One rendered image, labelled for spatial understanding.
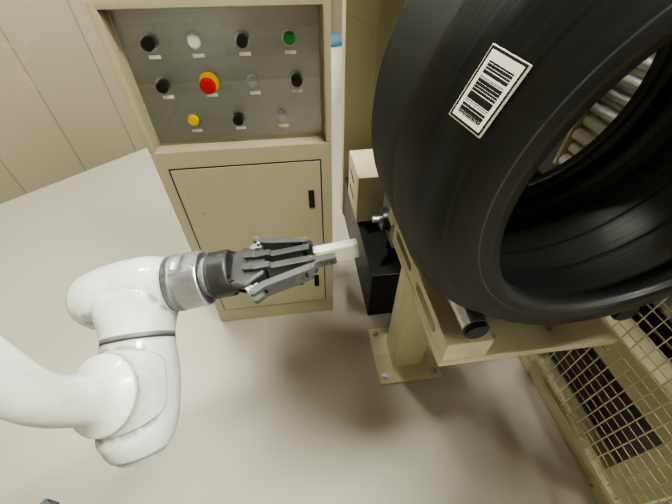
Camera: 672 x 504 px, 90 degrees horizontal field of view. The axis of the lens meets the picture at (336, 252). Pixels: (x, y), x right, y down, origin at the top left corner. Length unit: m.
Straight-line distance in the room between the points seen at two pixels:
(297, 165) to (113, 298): 0.73
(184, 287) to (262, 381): 1.07
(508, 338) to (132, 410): 0.65
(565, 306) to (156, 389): 0.60
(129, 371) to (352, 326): 1.26
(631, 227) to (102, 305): 0.91
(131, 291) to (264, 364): 1.10
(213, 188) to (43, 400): 0.85
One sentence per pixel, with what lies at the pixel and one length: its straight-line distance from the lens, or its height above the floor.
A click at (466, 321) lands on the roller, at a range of 0.62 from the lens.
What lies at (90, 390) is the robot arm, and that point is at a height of 1.01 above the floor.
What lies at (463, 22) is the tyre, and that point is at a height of 1.34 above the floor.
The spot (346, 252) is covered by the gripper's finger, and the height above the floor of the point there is 1.03.
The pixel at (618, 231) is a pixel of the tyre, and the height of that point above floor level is 0.98.
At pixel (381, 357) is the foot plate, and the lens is 1.58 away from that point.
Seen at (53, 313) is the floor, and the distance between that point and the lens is 2.21.
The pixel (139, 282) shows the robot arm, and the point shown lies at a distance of 0.57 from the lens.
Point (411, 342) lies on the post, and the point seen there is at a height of 0.21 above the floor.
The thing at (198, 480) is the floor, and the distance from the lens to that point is 1.51.
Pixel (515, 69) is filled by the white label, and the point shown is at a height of 1.32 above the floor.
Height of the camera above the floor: 1.40
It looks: 45 degrees down
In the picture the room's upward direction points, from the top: straight up
